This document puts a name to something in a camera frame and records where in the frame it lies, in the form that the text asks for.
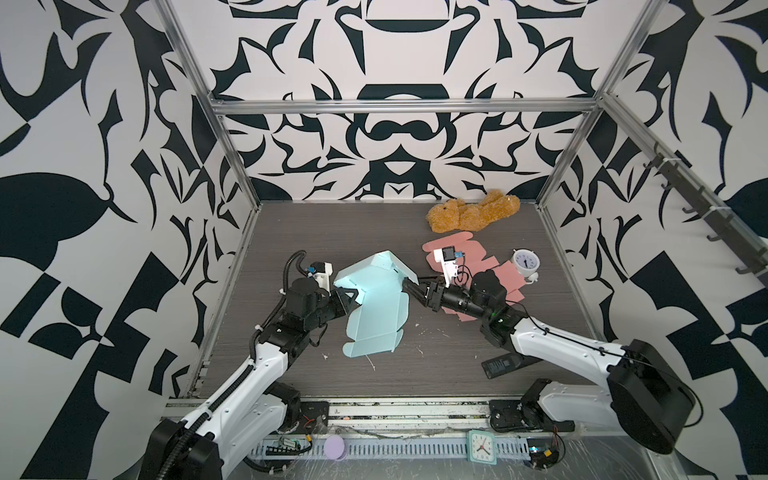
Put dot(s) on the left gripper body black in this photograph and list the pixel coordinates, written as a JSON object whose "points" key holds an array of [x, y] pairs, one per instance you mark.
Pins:
{"points": [[324, 309]]}

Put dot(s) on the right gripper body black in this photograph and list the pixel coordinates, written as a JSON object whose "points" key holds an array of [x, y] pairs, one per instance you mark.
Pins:
{"points": [[462, 300]]}

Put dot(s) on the light blue paper box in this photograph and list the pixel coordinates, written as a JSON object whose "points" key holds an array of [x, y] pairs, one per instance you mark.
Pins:
{"points": [[375, 326]]}

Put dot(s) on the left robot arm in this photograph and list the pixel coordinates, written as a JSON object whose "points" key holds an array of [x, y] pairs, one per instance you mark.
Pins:
{"points": [[216, 437]]}

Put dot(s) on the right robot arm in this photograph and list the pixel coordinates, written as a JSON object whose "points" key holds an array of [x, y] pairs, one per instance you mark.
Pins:
{"points": [[649, 401]]}

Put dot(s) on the pink flat paper box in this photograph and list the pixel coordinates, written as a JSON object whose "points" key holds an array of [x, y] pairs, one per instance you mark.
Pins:
{"points": [[477, 260]]}

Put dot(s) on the white alarm clock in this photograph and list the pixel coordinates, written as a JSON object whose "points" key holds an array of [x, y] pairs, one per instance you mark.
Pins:
{"points": [[527, 264]]}

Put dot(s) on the black remote control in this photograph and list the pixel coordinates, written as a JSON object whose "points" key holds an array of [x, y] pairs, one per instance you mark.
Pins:
{"points": [[505, 364]]}

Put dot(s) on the brown teddy bear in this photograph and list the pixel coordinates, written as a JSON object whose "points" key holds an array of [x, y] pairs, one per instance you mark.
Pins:
{"points": [[456, 214]]}

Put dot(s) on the left circuit board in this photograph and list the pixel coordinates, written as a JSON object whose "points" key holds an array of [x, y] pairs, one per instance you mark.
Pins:
{"points": [[288, 447]]}

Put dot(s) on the circuit board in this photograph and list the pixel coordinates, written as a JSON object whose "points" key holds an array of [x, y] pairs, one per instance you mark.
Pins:
{"points": [[288, 447], [544, 456]]}

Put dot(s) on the purple round disc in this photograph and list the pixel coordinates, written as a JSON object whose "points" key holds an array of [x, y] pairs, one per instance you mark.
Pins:
{"points": [[335, 448]]}

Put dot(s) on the teal square clock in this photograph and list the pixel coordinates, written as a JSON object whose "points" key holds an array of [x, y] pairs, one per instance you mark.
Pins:
{"points": [[481, 447]]}

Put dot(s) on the right circuit board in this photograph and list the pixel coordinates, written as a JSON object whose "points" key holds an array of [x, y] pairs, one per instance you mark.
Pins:
{"points": [[544, 456]]}

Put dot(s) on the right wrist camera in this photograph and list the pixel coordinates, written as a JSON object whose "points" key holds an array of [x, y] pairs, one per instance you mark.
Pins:
{"points": [[451, 262]]}

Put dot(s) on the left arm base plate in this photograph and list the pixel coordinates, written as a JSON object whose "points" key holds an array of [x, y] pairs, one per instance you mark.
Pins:
{"points": [[303, 416]]}

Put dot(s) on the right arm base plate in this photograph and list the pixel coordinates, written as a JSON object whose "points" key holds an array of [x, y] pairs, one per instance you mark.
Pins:
{"points": [[507, 416]]}

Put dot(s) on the white slotted cable duct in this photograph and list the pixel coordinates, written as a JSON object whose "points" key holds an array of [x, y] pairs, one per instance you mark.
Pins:
{"points": [[513, 448]]}

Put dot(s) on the wall hook rail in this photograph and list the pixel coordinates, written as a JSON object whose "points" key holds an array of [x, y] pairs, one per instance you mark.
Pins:
{"points": [[702, 203]]}

